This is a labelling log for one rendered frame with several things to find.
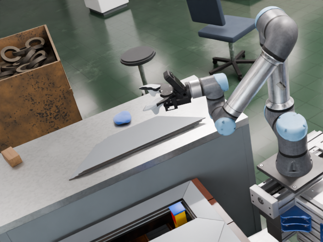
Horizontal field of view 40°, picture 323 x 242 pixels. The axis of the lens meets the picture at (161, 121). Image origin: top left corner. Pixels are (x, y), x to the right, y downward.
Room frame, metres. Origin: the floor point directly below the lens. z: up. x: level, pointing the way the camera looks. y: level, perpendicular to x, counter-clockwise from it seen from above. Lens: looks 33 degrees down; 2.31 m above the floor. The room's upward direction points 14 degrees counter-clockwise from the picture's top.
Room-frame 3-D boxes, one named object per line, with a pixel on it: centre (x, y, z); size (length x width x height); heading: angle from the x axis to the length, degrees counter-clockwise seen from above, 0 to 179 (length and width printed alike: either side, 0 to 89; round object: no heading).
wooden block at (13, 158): (1.95, 0.81, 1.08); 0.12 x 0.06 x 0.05; 31
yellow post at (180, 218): (1.48, 0.03, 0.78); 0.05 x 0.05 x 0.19; 16
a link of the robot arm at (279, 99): (1.53, -0.50, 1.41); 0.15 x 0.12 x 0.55; 179
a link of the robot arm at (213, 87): (1.54, -0.24, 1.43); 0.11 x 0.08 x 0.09; 89
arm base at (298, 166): (1.40, -0.50, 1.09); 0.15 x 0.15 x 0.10
